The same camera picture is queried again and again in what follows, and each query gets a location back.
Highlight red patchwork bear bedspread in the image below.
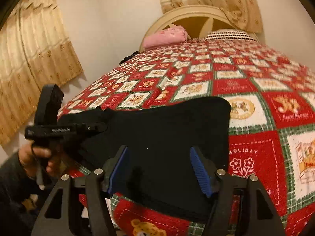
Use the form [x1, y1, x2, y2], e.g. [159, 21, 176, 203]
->
[58, 40, 314, 235]

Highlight beige curtain side window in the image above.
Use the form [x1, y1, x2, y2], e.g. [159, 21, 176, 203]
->
[1, 0, 83, 146]

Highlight striped pillow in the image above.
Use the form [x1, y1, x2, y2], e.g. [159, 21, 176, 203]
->
[205, 29, 259, 43]

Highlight person left hand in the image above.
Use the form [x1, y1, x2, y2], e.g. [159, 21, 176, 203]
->
[18, 142, 62, 178]

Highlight cream wooden headboard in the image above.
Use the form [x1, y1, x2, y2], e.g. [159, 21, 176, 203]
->
[139, 4, 247, 53]

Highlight black object at bedside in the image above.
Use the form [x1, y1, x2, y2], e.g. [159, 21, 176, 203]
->
[119, 51, 139, 65]

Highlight black pants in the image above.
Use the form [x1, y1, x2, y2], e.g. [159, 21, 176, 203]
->
[57, 96, 232, 224]

